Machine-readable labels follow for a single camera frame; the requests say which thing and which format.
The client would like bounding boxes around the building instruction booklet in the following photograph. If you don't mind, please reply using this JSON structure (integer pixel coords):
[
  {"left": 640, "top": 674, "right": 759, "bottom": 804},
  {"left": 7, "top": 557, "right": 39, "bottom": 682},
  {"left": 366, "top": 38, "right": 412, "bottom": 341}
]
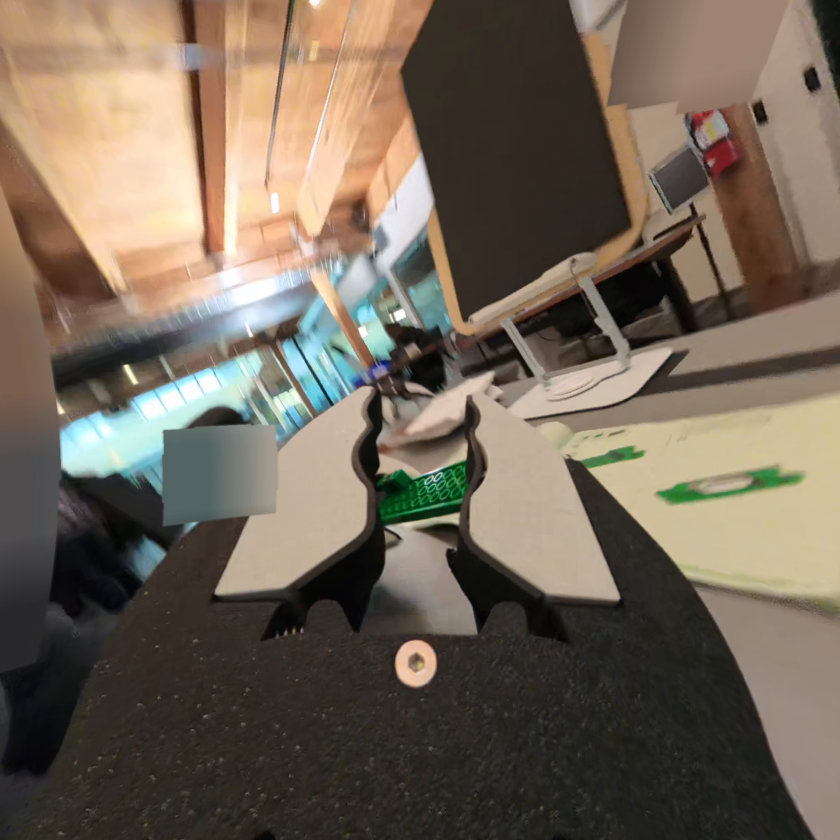
[{"left": 563, "top": 394, "right": 840, "bottom": 616}]

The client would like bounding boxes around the small grey monitor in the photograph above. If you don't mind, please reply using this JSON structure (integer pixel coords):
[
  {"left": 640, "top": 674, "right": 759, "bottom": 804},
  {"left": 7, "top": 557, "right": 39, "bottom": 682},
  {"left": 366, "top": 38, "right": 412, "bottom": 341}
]
[{"left": 647, "top": 146, "right": 714, "bottom": 215}]

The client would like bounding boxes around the dark wooden table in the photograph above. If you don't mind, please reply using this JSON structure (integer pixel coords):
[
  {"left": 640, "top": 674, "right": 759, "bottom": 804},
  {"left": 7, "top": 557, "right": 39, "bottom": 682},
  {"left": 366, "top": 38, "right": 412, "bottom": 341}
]
[{"left": 456, "top": 211, "right": 731, "bottom": 358}]

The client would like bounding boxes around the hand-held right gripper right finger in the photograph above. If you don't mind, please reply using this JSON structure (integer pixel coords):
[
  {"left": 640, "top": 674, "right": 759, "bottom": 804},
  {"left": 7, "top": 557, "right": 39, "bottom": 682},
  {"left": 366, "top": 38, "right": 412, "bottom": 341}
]
[{"left": 446, "top": 395, "right": 622, "bottom": 639}]

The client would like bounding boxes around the grey desk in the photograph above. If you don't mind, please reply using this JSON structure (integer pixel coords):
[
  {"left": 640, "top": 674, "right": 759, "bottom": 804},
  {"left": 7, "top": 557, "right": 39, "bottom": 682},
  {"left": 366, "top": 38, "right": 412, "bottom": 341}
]
[{"left": 377, "top": 289, "right": 840, "bottom": 840}]

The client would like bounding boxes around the red wall fixture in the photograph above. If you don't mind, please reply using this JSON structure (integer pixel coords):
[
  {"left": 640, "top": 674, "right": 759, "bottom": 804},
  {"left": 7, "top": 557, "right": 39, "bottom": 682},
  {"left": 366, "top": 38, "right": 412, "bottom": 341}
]
[{"left": 684, "top": 107, "right": 747, "bottom": 179}]

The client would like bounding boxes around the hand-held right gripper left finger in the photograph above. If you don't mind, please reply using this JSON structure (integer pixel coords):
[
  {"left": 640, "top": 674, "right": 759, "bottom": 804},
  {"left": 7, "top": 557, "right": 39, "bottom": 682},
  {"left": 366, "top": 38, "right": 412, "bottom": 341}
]
[{"left": 215, "top": 386, "right": 385, "bottom": 633}]

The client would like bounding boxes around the white cloth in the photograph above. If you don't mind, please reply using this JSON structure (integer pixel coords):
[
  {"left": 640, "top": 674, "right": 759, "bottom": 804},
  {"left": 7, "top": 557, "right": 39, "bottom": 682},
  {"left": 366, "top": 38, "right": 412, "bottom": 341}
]
[{"left": 384, "top": 369, "right": 497, "bottom": 450}]

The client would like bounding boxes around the green brick plate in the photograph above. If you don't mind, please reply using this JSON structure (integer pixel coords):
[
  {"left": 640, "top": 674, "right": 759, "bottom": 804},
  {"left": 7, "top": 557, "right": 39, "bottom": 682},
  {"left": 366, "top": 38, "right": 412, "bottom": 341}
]
[{"left": 377, "top": 461, "right": 475, "bottom": 526}]

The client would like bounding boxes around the white stand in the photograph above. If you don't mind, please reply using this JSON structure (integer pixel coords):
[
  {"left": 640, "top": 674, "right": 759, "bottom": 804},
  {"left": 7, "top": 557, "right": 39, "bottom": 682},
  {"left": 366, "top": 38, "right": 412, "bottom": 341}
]
[{"left": 502, "top": 252, "right": 657, "bottom": 403}]

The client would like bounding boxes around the black screen with tan edge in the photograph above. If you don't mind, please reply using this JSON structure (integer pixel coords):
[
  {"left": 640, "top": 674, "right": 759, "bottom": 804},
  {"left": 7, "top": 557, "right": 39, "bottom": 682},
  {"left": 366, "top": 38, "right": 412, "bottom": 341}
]
[{"left": 400, "top": 0, "right": 652, "bottom": 337}]

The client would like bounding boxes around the white mat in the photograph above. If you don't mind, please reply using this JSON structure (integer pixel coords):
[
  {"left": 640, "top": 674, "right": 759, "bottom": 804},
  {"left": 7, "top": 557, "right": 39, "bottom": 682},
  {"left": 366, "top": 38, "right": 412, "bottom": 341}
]
[{"left": 508, "top": 346, "right": 691, "bottom": 422}]

